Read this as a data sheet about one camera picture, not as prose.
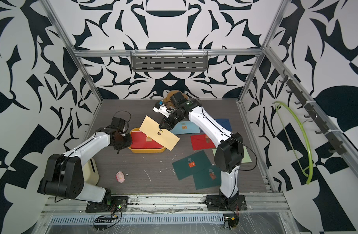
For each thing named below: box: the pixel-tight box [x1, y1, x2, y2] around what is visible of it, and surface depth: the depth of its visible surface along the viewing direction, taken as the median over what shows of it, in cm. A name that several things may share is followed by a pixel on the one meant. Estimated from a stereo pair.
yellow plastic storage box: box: [128, 127, 166, 154], surface depth 91 cm
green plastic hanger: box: [272, 100, 313, 185], surface depth 61 cm
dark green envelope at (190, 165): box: [171, 150, 213, 181], surface depth 90 cm
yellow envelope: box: [139, 115, 181, 152], surface depth 81 cm
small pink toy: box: [115, 170, 126, 184], surface depth 83 cm
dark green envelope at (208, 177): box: [192, 165, 222, 190], surface depth 85 cm
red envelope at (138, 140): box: [130, 130, 164, 149], surface depth 95 cm
